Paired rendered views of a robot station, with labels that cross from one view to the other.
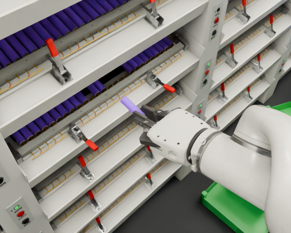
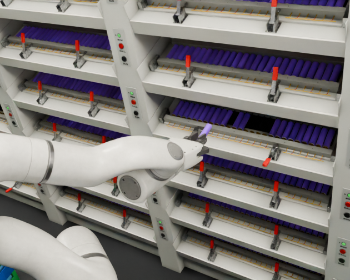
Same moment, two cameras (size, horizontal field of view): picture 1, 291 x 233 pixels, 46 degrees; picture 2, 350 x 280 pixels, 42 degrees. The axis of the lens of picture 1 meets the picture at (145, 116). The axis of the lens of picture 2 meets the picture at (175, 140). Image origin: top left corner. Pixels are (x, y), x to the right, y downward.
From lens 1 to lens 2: 1.05 m
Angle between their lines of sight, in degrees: 58
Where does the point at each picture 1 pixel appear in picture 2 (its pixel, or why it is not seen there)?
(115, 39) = (237, 88)
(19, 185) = (146, 129)
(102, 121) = (215, 144)
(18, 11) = (159, 25)
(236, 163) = not seen: hidden behind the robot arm
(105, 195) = (219, 225)
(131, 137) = (253, 194)
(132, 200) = (250, 270)
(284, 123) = (139, 138)
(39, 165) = (165, 131)
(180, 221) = not seen: outside the picture
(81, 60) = (206, 83)
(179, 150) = not seen: hidden behind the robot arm
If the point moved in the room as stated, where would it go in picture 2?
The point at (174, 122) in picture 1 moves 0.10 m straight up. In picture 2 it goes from (183, 143) to (178, 110)
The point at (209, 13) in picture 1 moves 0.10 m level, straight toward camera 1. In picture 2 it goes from (340, 131) to (301, 136)
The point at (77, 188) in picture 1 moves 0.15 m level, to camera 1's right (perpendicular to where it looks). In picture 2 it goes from (189, 182) to (202, 210)
